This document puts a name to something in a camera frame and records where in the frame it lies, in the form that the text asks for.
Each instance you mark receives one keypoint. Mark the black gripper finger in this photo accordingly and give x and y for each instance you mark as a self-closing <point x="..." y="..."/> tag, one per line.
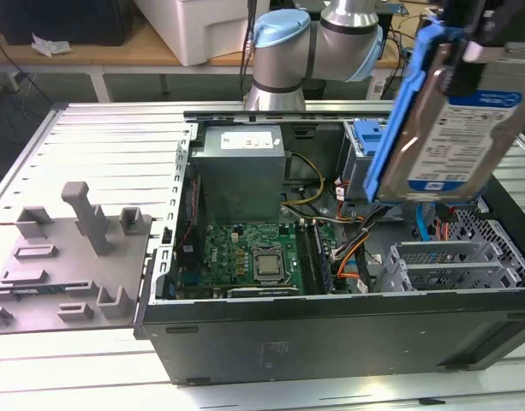
<point x="461" y="77"/>

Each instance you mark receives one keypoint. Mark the hard disk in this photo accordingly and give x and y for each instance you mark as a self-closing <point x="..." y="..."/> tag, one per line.
<point x="450" y="145"/>

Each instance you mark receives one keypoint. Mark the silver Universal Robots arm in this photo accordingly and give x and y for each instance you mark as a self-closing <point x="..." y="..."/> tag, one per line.
<point x="283" y="55"/>

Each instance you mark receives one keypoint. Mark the metal disk bay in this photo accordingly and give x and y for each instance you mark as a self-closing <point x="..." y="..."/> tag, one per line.
<point x="450" y="267"/>

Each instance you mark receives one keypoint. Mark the blue plastic drive latch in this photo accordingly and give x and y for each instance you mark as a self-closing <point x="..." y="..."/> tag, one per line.
<point x="367" y="137"/>

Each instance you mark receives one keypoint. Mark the metal optical drive cage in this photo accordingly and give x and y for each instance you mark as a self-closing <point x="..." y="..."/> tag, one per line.
<point x="352" y="175"/>

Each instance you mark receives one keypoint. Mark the installed RAM stick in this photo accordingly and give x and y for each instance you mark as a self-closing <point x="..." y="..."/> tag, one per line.
<point x="322" y="265"/>

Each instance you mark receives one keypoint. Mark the grey power supply unit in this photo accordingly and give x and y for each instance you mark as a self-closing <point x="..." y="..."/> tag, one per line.
<point x="240" y="184"/>

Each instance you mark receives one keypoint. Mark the silver CPU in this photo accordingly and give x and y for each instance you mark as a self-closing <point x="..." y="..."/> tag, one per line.
<point x="269" y="264"/>

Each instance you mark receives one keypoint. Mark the black graphics card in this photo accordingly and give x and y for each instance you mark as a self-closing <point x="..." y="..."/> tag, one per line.
<point x="262" y="292"/>

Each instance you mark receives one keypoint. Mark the green motherboard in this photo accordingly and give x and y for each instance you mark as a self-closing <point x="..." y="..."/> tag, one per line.
<point x="228" y="257"/>

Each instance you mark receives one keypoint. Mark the black PC case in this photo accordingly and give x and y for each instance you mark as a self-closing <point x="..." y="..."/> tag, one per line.
<point x="330" y="342"/>

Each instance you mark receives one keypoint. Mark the wooden desk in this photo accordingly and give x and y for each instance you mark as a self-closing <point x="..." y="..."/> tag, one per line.
<point x="116" y="51"/>

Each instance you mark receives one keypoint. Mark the large black box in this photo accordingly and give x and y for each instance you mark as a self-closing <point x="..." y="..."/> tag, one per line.
<point x="73" y="21"/>

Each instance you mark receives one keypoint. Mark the crumpled white paper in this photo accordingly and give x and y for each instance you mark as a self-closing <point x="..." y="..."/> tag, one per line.
<point x="50" y="46"/>

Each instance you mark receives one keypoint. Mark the grey parts rack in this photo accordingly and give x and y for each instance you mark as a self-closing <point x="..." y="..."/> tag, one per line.
<point x="73" y="265"/>

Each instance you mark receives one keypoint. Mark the RAM stick in rack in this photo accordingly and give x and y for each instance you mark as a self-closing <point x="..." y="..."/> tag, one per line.
<point x="35" y="291"/>

